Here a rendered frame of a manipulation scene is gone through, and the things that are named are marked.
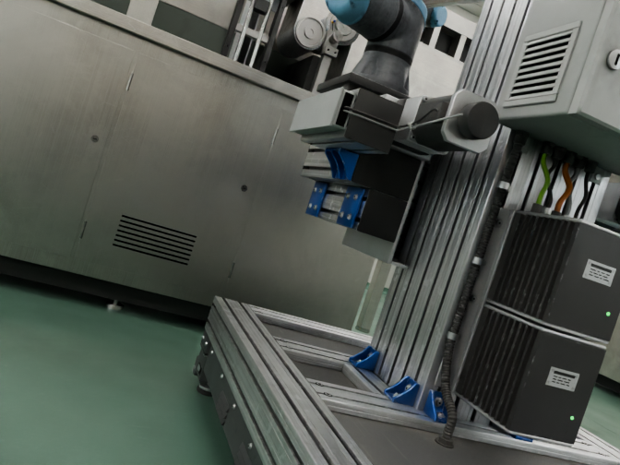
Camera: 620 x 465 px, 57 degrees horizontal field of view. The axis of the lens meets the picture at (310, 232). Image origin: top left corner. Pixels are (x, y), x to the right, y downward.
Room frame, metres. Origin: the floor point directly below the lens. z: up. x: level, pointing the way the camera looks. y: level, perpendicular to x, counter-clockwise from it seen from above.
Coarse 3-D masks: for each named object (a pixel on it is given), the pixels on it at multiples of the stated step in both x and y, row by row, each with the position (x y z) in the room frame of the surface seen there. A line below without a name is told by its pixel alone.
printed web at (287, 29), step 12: (300, 0) 2.25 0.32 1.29; (288, 12) 2.38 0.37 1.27; (300, 12) 2.20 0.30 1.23; (252, 24) 2.22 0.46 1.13; (288, 24) 2.30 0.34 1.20; (324, 24) 2.28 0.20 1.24; (288, 36) 2.27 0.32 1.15; (288, 48) 2.32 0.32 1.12; (300, 48) 2.24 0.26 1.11; (240, 60) 2.23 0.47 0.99
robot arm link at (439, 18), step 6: (444, 6) 2.00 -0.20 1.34; (432, 12) 1.99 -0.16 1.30; (438, 12) 1.99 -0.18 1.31; (444, 12) 2.01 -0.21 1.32; (426, 18) 2.00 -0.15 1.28; (432, 18) 2.00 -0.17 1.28; (438, 18) 2.00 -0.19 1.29; (444, 18) 2.01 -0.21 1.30; (426, 24) 2.03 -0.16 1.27; (432, 24) 2.01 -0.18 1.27; (438, 24) 2.01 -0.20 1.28
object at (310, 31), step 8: (312, 16) 2.21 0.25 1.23; (296, 24) 2.20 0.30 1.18; (304, 24) 2.21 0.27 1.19; (312, 24) 2.22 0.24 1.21; (320, 24) 2.22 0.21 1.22; (296, 32) 2.19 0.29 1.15; (304, 32) 2.21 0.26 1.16; (312, 32) 2.22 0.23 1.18; (320, 32) 2.23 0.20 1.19; (304, 40) 2.21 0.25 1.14; (312, 40) 2.22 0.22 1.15; (320, 40) 2.23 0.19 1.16; (312, 48) 2.24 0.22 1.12
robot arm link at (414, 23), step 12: (408, 0) 1.29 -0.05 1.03; (420, 0) 1.29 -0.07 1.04; (408, 12) 1.27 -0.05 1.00; (420, 12) 1.30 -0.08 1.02; (396, 24) 1.26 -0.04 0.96; (408, 24) 1.28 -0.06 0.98; (420, 24) 1.31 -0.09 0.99; (384, 36) 1.27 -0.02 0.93; (396, 36) 1.28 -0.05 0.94; (408, 36) 1.29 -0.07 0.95; (420, 36) 1.32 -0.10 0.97; (396, 48) 1.29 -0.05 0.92; (408, 48) 1.30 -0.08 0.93
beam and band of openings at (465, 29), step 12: (444, 24) 2.78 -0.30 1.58; (456, 24) 2.80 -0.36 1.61; (468, 24) 2.83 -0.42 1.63; (432, 36) 2.77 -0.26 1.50; (444, 36) 2.87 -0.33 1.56; (456, 36) 2.86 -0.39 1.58; (468, 36) 2.83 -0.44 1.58; (432, 48) 2.77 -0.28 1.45; (444, 48) 2.88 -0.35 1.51; (456, 48) 2.83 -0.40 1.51; (468, 48) 2.93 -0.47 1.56; (456, 60) 2.83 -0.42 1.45
